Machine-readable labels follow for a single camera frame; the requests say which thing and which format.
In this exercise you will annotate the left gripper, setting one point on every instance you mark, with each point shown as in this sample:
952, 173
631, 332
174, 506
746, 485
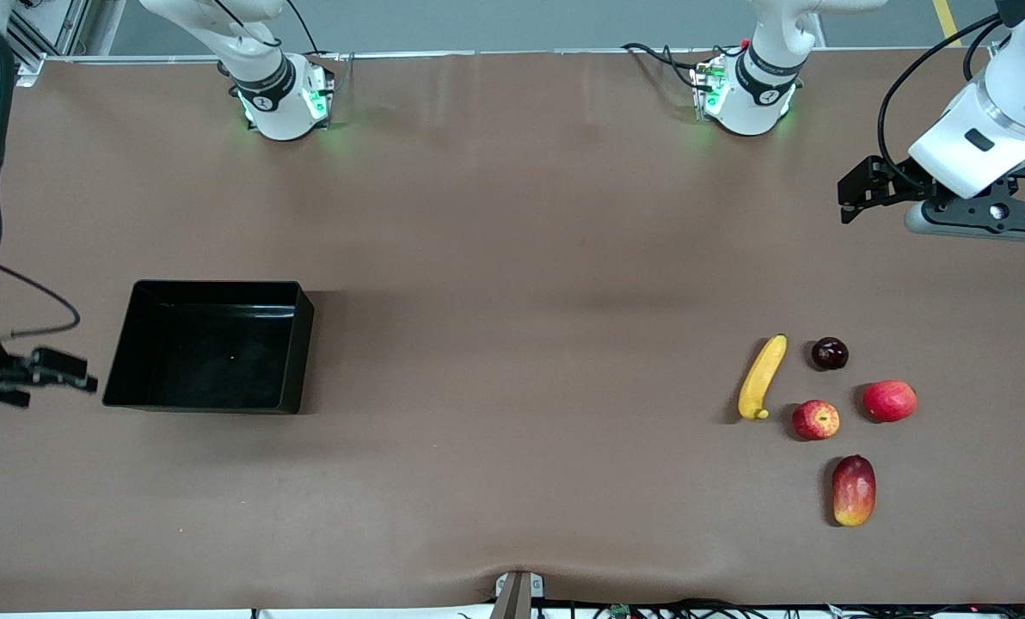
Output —
893, 182

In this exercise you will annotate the black plastic box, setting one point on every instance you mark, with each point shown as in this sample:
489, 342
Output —
211, 361

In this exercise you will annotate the yellow banana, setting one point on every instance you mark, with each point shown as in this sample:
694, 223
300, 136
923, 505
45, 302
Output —
762, 378

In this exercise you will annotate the small striped red-yellow apple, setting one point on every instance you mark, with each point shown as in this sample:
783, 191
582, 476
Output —
816, 419

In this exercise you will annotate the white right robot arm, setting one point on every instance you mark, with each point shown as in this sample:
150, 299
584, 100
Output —
272, 94

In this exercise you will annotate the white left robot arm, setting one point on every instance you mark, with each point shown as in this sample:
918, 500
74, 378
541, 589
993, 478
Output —
749, 94

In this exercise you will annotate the dark purple plum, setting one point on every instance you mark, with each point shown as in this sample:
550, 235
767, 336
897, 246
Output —
830, 353

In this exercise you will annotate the plain red apple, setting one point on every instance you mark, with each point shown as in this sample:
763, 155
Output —
890, 401

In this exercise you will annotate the red-yellow mango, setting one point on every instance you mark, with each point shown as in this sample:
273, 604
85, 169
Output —
854, 491

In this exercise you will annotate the aluminium frame profile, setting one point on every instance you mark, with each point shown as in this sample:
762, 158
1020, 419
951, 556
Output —
48, 34

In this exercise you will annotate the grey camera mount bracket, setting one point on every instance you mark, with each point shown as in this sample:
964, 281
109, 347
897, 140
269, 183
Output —
518, 595

